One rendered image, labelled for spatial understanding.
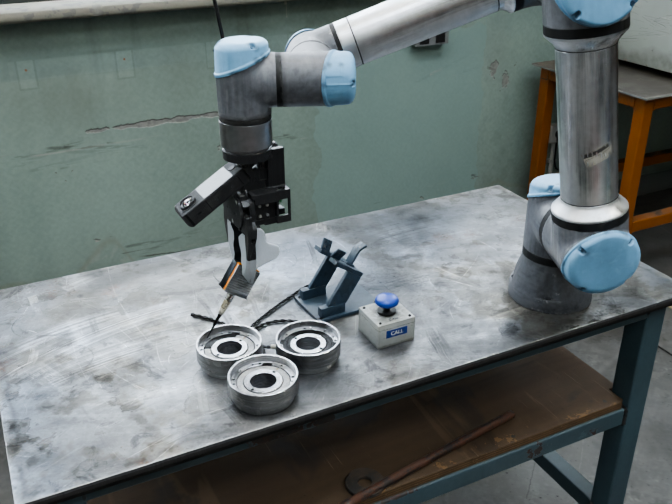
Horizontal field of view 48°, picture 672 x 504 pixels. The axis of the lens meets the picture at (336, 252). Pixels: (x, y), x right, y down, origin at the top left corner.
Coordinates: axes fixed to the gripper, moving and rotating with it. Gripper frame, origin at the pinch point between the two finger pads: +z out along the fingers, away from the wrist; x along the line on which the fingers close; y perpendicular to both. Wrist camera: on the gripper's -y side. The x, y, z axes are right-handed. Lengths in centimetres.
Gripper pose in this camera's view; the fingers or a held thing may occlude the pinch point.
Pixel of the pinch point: (241, 272)
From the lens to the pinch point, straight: 118.9
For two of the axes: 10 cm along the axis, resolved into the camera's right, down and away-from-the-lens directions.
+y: 8.8, -2.2, 4.3
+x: -4.8, -3.9, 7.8
